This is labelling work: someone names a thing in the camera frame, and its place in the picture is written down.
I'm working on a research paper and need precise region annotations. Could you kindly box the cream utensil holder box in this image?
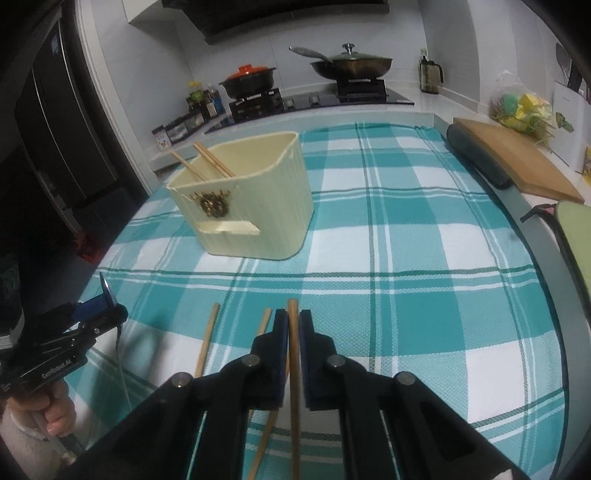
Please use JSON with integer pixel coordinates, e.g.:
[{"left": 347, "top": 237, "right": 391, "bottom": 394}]
[{"left": 165, "top": 131, "right": 317, "bottom": 262}]

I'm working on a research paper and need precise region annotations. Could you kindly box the black gas cooktop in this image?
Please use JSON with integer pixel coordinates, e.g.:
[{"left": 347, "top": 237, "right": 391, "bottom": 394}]
[{"left": 204, "top": 78, "right": 415, "bottom": 136}]

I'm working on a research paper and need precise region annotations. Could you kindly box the white wall cabinet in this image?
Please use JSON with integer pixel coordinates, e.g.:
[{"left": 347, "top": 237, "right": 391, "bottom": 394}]
[{"left": 128, "top": 0, "right": 204, "bottom": 29}]

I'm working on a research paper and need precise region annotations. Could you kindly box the dark grey tray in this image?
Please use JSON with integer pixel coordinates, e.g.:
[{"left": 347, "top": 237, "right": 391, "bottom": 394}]
[{"left": 445, "top": 124, "right": 591, "bottom": 326}]

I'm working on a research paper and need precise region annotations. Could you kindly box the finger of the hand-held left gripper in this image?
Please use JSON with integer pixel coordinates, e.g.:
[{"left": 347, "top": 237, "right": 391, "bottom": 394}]
[
  {"left": 76, "top": 303, "right": 130, "bottom": 341},
  {"left": 71, "top": 294, "right": 110, "bottom": 324}
]

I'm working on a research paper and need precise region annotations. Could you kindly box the black range hood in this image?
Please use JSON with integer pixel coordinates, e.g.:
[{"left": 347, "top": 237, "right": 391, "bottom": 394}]
[{"left": 161, "top": 0, "right": 391, "bottom": 45}]

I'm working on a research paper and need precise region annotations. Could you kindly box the grey spatula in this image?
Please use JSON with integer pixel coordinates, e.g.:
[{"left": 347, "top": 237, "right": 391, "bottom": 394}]
[{"left": 555, "top": 41, "right": 579, "bottom": 89}]

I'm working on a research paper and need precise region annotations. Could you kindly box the wok with glass lid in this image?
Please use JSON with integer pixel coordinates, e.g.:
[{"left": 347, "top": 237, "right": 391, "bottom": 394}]
[{"left": 289, "top": 42, "right": 394, "bottom": 80}]

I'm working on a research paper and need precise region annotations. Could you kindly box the green-capped sauce bottle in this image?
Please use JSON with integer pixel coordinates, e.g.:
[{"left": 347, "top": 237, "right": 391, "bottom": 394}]
[{"left": 186, "top": 81, "right": 207, "bottom": 116}]

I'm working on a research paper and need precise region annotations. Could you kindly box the white knife block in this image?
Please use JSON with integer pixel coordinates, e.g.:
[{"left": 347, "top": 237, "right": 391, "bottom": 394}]
[{"left": 551, "top": 80, "right": 591, "bottom": 175}]

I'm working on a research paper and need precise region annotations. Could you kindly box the dark refrigerator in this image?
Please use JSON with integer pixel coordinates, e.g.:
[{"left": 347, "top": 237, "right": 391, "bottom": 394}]
[{"left": 13, "top": 27, "right": 140, "bottom": 223}]

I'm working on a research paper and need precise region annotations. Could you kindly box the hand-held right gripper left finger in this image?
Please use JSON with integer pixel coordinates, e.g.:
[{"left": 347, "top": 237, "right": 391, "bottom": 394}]
[{"left": 55, "top": 308, "right": 290, "bottom": 480}]

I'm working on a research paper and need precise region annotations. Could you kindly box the person's left hand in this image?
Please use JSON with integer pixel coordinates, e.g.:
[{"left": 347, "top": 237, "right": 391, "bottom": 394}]
[{"left": 7, "top": 382, "right": 78, "bottom": 445}]

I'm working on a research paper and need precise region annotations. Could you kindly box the row of spice jars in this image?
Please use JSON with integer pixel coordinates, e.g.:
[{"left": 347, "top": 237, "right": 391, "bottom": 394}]
[{"left": 151, "top": 113, "right": 205, "bottom": 151}]

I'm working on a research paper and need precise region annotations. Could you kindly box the plastic bag of yellow-green items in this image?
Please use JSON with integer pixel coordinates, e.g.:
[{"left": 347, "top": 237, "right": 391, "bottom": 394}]
[{"left": 488, "top": 71, "right": 556, "bottom": 140}]

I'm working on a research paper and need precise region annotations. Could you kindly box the green cutting board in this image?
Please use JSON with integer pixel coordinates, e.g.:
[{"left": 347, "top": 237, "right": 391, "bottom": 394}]
[{"left": 553, "top": 200, "right": 591, "bottom": 274}]

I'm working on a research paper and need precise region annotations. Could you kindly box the dark water pitcher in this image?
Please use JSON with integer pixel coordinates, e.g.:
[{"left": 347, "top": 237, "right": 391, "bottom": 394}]
[{"left": 419, "top": 48, "right": 444, "bottom": 95}]

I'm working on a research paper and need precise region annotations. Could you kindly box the dark sauce bottle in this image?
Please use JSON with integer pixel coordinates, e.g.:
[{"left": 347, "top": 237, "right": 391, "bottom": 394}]
[{"left": 204, "top": 84, "right": 223, "bottom": 117}]

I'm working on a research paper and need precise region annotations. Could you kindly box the wooden cutting board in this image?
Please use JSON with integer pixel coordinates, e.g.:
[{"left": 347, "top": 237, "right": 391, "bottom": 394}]
[{"left": 452, "top": 117, "right": 585, "bottom": 205}]

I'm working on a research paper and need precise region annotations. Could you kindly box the teal plaid tablecloth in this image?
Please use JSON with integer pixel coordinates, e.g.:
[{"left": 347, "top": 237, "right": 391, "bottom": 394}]
[{"left": 65, "top": 121, "right": 571, "bottom": 480}]

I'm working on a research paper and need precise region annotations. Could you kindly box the black pot with orange lid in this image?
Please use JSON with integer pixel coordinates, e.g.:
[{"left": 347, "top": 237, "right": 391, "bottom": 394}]
[{"left": 218, "top": 64, "right": 277, "bottom": 100}]

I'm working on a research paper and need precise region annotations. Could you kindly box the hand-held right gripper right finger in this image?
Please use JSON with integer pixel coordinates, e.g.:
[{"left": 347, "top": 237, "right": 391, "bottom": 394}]
[{"left": 299, "top": 309, "right": 532, "bottom": 480}]

